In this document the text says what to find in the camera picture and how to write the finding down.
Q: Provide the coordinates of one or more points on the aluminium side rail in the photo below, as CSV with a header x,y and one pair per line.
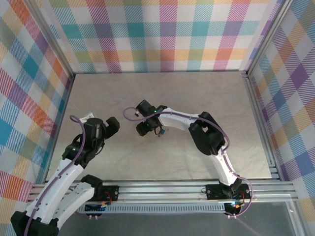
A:
x,y
60,123
260,123

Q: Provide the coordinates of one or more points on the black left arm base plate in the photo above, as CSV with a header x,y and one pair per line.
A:
x,y
115,189

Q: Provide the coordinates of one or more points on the aluminium frame post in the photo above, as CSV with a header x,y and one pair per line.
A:
x,y
53,37
268,37

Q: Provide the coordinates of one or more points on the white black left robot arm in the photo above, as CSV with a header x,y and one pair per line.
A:
x,y
78,194

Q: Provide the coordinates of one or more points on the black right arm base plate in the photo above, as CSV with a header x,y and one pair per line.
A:
x,y
212,191

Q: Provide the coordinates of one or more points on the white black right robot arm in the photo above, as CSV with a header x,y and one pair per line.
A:
x,y
177,123

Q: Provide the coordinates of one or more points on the black controller box blue face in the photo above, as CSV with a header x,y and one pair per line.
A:
x,y
94,209

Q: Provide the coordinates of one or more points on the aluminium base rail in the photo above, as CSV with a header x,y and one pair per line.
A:
x,y
160,190

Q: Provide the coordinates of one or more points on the small blue padlock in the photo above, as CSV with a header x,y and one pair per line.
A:
x,y
162,132

